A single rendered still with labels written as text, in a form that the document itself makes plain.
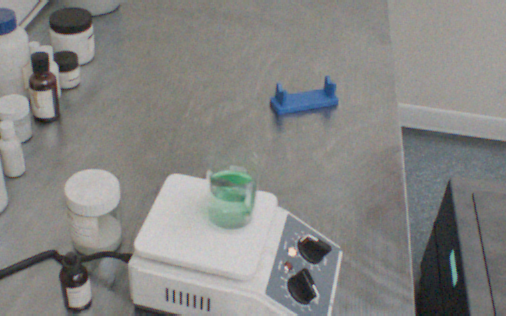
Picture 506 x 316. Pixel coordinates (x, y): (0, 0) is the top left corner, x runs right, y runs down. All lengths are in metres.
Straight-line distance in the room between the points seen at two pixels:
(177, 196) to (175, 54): 0.45
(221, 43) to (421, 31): 1.14
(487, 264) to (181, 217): 0.85
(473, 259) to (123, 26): 0.81
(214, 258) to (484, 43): 1.71
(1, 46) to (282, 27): 0.51
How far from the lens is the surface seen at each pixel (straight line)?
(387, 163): 0.92
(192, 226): 0.67
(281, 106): 0.98
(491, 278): 1.38
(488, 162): 2.32
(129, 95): 1.01
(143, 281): 0.67
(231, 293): 0.64
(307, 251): 0.70
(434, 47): 2.22
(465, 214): 1.50
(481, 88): 2.32
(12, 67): 0.97
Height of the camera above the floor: 1.30
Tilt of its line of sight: 38 degrees down
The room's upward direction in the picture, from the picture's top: 5 degrees clockwise
